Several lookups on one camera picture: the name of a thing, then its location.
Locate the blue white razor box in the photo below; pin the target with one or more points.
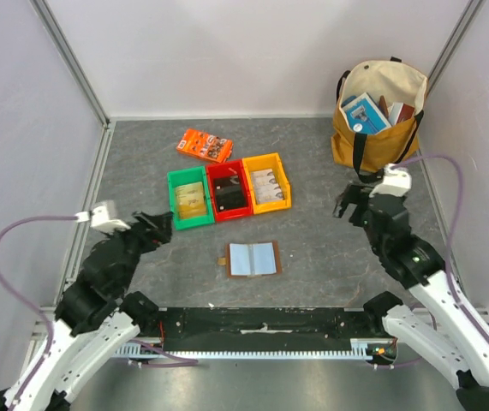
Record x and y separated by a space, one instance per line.
363 115

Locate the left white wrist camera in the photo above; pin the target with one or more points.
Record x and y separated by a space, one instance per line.
102 218

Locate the yellow plastic bin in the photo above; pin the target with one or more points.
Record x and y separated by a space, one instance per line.
262 162

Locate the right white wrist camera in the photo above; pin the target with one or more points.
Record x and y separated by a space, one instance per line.
396 181

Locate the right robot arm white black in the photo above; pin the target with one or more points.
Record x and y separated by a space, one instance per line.
460 350

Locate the grey slotted cable duct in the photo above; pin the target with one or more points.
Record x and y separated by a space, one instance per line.
355 351

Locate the orange snack box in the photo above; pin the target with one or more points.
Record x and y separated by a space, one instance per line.
204 146

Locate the yellow canvas tote bag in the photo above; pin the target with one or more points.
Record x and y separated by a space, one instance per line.
367 154

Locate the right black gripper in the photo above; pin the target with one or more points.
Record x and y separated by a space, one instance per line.
360 205

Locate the brown item in bag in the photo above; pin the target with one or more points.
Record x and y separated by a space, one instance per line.
383 107

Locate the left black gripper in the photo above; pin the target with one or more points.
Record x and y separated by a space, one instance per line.
160 229

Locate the red plastic bin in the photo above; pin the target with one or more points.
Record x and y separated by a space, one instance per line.
214 171

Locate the white red box in bag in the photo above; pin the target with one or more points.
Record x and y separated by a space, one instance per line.
400 112

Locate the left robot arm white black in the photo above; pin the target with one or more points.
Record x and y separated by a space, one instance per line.
96 314

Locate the white cards in yellow bin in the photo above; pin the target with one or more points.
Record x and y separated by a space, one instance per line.
266 187

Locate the gold cards in green bin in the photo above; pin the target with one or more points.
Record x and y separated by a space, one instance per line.
190 200

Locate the green plastic bin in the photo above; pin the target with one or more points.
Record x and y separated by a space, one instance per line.
182 177

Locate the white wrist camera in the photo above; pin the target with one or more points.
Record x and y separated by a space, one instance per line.
102 218
396 181

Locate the black mounting base plate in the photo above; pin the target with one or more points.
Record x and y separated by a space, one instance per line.
185 322

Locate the black cards in red bin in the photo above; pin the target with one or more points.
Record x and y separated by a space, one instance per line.
228 193

